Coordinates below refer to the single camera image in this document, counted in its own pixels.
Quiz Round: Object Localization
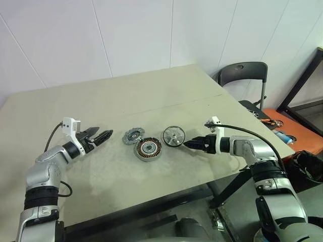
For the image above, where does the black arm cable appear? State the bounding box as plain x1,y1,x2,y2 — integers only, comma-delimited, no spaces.
219,124,290,177
43,122,74,198

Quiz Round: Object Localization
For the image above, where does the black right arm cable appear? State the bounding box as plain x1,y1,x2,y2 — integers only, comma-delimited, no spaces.
219,124,290,177

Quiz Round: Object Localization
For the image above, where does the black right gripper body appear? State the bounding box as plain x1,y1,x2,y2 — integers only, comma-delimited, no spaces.
201,134,218,154

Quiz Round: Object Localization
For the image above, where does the beige table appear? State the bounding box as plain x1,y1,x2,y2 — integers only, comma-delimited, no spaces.
0,64,295,227

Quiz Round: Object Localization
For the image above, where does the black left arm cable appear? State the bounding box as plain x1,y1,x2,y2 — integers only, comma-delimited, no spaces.
43,122,74,198

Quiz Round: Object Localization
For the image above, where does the brown wooden frame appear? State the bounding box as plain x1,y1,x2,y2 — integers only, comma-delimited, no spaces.
277,46,323,137

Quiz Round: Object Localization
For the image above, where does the dark grey rounded cylinder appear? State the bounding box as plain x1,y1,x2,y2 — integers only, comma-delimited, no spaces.
175,217,210,242

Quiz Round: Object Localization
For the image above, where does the motor housing with copper windings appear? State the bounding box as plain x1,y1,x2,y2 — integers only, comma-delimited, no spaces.
133,137,163,162

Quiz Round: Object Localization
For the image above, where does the black folding chair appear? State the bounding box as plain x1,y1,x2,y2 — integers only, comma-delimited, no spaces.
218,61,268,119

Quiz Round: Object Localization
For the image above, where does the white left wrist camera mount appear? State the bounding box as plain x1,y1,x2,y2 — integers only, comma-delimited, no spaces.
61,116,87,155

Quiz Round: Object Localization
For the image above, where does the silver spoked rotor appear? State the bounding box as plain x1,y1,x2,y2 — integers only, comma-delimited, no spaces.
161,126,186,148

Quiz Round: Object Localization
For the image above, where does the black waste bin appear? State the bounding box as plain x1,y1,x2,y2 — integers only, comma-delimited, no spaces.
286,150,323,194

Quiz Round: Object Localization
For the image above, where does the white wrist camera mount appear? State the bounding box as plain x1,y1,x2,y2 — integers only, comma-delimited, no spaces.
204,115,226,155
61,116,87,155

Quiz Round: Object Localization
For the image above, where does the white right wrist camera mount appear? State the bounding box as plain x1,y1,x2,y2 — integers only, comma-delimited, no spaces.
204,115,226,155

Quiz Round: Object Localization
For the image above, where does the blue bottle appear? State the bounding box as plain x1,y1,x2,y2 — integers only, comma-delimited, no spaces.
276,131,296,145

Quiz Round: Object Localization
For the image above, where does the grey motor lid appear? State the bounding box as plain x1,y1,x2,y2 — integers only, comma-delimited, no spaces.
122,127,145,146

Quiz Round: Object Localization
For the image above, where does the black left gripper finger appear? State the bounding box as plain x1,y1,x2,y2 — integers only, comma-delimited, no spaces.
84,126,100,138
92,129,114,148

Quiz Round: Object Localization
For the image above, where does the orange stool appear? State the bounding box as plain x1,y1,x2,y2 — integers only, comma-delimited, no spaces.
260,108,323,159

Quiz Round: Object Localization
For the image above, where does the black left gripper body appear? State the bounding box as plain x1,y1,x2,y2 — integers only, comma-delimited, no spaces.
75,132,98,154

